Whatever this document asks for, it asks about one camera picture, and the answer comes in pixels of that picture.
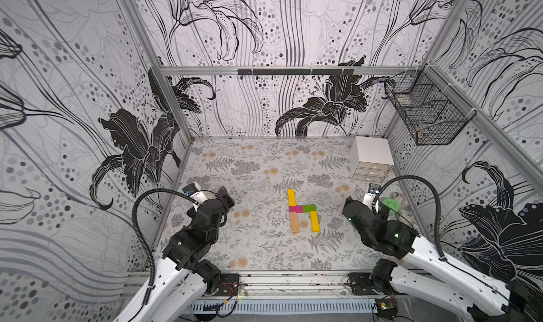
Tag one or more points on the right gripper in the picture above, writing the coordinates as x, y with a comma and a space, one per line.
352, 209

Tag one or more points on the natural wood block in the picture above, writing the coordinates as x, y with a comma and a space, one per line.
294, 222

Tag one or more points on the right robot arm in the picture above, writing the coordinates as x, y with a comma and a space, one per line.
415, 266

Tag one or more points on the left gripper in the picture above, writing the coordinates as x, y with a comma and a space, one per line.
228, 200

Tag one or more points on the white cable duct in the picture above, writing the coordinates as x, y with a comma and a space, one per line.
298, 306

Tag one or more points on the green block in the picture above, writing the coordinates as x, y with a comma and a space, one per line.
309, 208

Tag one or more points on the small electronics board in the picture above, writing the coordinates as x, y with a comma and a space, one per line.
385, 309

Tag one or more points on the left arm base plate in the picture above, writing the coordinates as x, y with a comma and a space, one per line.
228, 285

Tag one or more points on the white drawer box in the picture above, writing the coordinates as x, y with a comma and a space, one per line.
370, 159

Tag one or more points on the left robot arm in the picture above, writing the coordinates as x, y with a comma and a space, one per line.
182, 274

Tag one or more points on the black wall bar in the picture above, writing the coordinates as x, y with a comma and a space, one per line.
304, 71

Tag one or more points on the black wire basket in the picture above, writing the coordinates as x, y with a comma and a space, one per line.
425, 104

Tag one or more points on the magenta block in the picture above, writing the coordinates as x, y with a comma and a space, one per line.
296, 209

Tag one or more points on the yellow block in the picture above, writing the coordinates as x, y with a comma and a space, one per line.
291, 197
315, 224

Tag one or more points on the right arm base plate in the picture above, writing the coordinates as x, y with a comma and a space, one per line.
361, 284

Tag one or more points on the green lid jar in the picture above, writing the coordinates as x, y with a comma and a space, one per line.
392, 204

